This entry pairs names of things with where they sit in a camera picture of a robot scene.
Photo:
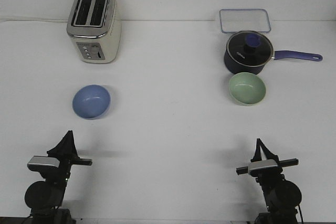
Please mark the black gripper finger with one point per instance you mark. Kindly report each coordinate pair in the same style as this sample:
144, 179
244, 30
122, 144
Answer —
63, 147
257, 154
73, 147
268, 154

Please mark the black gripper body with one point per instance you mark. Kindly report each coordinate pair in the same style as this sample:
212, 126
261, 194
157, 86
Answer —
62, 172
272, 172

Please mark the blue bowl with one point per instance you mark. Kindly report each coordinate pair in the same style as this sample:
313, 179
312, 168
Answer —
91, 101

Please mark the green bowl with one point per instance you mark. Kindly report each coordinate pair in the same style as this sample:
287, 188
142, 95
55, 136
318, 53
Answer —
246, 89

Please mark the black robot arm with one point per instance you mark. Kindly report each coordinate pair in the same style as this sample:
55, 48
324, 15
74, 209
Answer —
282, 197
45, 197

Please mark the dark blue saucepan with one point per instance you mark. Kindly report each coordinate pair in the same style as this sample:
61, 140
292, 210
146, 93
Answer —
235, 68

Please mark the glass pot lid blue knob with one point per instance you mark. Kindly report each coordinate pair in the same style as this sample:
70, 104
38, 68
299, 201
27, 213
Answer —
249, 48

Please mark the cream and steel toaster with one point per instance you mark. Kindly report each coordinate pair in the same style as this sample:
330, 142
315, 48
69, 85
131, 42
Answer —
94, 27

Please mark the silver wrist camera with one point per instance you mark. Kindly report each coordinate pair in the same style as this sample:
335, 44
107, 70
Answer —
258, 167
37, 163

